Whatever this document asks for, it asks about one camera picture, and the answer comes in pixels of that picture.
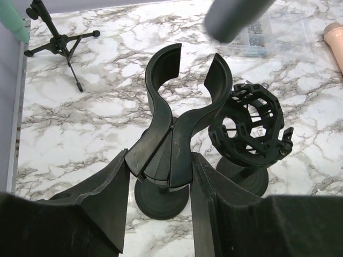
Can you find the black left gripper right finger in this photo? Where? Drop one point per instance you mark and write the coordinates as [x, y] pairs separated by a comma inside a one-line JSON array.
[[230, 221]]

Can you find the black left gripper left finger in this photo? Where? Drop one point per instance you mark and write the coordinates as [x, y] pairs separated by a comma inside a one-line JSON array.
[[87, 219]]

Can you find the black shock mount round stand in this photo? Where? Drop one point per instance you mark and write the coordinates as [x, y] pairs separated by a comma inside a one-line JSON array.
[[249, 134]]

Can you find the black clip round base stand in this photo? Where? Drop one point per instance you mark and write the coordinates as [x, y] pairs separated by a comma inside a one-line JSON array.
[[161, 159]]

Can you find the black tripod microphone stand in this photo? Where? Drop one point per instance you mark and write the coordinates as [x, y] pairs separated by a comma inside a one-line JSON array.
[[60, 43]]

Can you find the grey mesh microphone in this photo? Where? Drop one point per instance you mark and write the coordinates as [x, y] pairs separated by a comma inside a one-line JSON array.
[[226, 18]]

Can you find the mint green microphone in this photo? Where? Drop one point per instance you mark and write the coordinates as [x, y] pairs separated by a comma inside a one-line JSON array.
[[12, 21]]

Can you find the peach pink microphone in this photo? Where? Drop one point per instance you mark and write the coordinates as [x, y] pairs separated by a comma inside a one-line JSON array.
[[333, 37]]

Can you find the clear plastic screw box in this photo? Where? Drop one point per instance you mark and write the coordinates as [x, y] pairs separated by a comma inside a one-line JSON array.
[[281, 31]]

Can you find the silver metal bracket part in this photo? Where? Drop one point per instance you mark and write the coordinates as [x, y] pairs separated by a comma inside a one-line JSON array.
[[264, 84]]

